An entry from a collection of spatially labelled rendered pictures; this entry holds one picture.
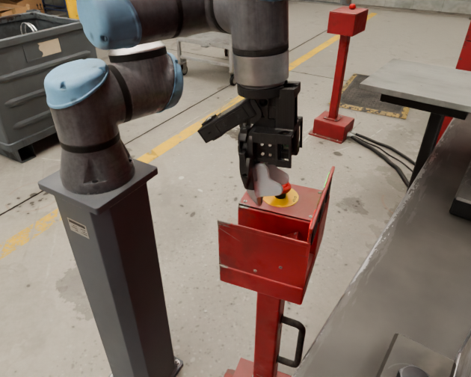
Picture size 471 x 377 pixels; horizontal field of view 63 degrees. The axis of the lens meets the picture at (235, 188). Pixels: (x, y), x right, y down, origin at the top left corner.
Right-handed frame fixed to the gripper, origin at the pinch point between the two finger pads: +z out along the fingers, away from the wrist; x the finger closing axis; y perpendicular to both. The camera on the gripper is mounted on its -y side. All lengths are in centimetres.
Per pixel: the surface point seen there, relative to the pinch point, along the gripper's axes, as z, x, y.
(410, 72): -14.4, 25.1, 21.7
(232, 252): 9.2, -4.7, -3.2
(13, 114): 37, 96, -184
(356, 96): 81, 276, -10
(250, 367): 71, 12, -10
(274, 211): 6.0, 4.9, 1.8
